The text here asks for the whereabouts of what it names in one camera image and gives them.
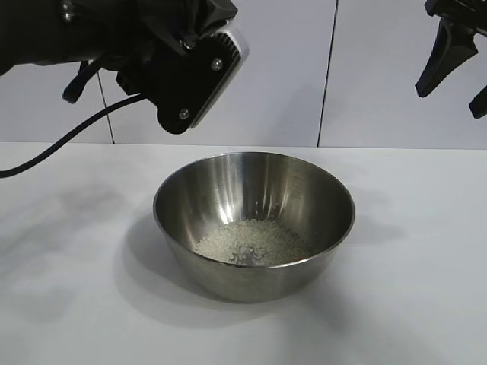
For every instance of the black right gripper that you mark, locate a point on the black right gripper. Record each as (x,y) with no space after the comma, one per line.
(460,9)

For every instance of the stainless steel mixing bowl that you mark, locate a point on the stainless steel mixing bowl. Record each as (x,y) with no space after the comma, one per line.
(251,190)

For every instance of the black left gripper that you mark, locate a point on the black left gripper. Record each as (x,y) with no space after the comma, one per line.
(171,19)

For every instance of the white rice grains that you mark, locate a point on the white rice grains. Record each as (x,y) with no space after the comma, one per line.
(258,235)

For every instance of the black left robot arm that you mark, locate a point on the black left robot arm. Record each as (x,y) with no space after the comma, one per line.
(38,30)

